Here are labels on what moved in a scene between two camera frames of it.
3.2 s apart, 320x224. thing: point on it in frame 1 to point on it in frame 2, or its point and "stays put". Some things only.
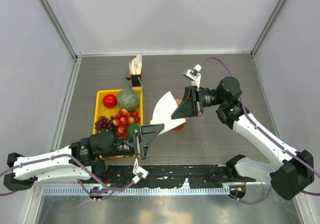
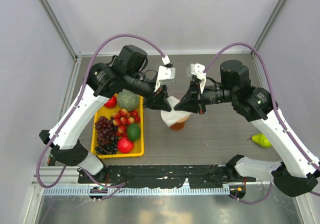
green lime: (131, 128) stays put
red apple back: (109, 101) stays put
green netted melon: (128, 99) stays put
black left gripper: (149, 133) to (158, 101)
